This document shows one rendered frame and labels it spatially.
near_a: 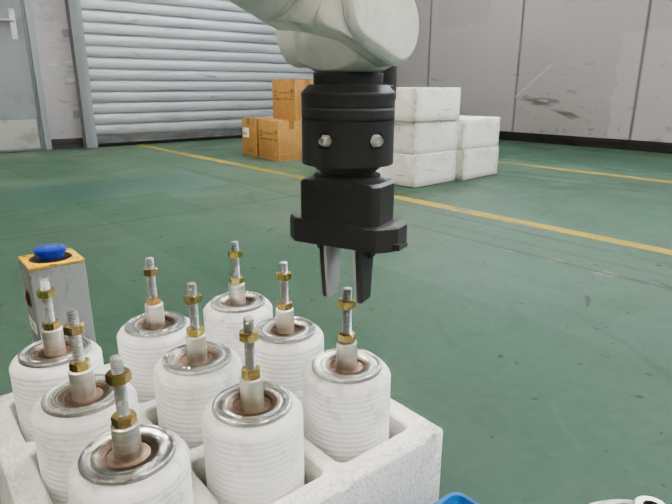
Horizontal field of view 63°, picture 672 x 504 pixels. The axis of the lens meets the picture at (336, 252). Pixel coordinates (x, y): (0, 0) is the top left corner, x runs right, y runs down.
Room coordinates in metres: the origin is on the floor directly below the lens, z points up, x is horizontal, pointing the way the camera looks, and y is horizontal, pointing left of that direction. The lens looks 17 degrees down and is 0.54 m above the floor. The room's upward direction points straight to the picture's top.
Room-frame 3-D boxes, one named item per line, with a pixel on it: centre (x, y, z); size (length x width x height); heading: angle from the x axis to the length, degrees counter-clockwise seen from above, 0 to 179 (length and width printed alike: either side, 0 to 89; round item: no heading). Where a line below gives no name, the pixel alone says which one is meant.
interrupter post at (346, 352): (0.53, -0.01, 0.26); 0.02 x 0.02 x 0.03
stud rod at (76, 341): (0.47, 0.25, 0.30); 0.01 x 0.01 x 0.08
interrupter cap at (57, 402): (0.47, 0.25, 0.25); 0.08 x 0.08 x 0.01
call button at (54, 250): (0.73, 0.40, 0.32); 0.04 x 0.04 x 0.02
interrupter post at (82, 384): (0.47, 0.25, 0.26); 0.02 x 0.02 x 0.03
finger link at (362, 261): (0.52, -0.03, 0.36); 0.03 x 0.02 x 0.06; 151
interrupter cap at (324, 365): (0.53, -0.01, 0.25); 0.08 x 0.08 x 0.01
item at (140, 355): (0.64, 0.23, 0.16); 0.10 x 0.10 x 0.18
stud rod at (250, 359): (0.46, 0.08, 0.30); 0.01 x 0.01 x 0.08
